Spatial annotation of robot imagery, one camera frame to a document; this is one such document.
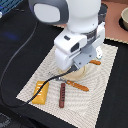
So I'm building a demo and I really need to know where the beige bowl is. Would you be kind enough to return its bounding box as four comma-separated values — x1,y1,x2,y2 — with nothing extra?
121,7,128,30

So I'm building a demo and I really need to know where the woven beige placemat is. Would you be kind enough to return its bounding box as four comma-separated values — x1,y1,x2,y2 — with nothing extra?
15,42,119,128

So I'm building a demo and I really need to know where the round beige plate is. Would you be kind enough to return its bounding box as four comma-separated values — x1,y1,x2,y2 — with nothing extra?
59,64,88,82

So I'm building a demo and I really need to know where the blue basket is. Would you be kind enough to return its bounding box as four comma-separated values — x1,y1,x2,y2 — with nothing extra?
0,0,23,13

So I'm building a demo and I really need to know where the brown toy sausage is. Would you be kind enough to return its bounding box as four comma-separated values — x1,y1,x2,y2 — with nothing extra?
59,83,66,108

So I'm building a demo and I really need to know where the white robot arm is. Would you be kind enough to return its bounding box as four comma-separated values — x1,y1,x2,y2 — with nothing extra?
28,0,105,70

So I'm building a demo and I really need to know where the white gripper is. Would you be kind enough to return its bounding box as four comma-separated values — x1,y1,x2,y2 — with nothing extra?
54,23,105,70

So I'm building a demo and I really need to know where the wooden handled knife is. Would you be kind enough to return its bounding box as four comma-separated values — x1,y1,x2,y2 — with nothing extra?
89,60,101,65

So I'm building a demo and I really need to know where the large grey pot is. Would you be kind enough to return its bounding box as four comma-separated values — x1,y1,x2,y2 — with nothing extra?
100,4,108,22

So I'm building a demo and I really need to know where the orange toy bread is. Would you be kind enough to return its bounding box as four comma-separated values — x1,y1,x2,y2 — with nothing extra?
32,81,49,105

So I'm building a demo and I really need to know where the wooden handled fork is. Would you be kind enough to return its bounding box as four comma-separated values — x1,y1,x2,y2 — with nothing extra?
55,77,89,91

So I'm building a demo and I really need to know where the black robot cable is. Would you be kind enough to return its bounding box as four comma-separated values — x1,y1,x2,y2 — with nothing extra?
0,19,79,108

